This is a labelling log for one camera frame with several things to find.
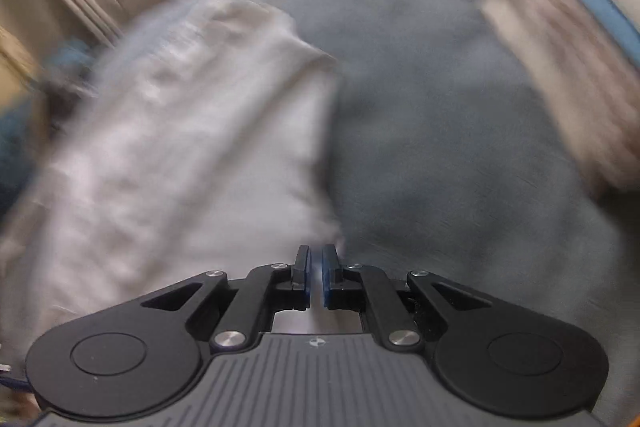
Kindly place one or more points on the white shirt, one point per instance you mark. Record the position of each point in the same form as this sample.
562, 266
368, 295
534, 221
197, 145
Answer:
200, 147

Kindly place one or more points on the stack of folded towels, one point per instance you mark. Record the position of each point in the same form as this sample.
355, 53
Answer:
550, 57

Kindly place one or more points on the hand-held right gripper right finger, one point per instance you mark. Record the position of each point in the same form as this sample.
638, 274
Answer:
327, 279

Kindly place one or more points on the blue pillow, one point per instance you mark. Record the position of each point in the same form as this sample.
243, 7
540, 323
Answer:
30, 142

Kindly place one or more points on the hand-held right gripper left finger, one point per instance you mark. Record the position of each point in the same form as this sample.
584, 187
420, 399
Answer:
306, 279

